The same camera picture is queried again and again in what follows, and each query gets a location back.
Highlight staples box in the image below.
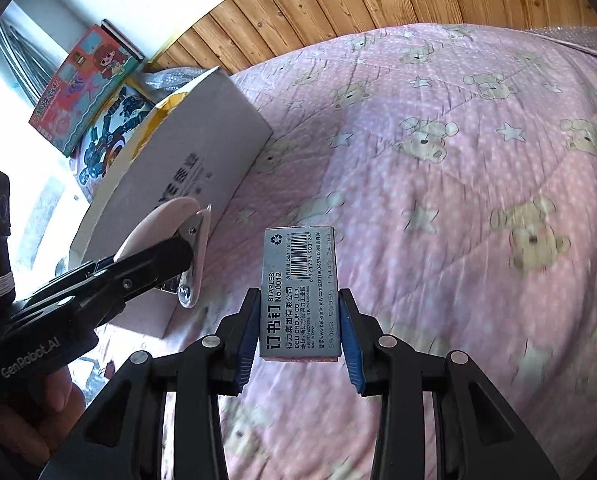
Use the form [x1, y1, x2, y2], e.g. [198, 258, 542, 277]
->
[259, 226, 341, 362]

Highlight left hand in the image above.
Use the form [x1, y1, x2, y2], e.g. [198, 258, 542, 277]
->
[0, 366, 85, 467]

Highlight blue robot toy box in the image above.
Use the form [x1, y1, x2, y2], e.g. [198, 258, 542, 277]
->
[70, 84, 153, 203]

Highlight pink bear pattern quilt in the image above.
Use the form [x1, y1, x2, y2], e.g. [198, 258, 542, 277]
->
[77, 22, 597, 480]

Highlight white cardboard box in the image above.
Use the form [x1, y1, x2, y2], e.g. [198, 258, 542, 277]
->
[68, 68, 272, 338]

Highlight pink girl toy box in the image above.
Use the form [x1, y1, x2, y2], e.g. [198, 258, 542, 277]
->
[29, 20, 144, 157]

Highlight clear bubble wrap bag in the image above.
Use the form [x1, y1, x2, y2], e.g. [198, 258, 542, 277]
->
[135, 67, 205, 103]

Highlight bubble wrap at right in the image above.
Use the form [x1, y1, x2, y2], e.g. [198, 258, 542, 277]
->
[529, 26, 597, 58]

